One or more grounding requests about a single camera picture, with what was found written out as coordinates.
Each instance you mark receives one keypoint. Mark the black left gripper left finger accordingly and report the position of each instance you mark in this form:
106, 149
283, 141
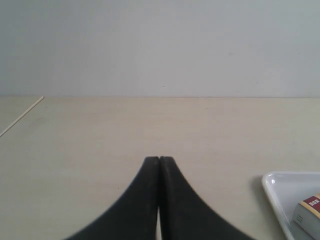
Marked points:
134, 215

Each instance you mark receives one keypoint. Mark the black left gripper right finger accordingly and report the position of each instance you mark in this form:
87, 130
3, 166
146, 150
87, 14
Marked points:
183, 214

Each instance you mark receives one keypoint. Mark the white medicine box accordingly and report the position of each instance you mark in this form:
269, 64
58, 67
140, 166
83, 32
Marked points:
307, 216

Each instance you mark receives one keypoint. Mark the white plastic tray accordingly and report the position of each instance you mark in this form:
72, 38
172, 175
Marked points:
284, 190

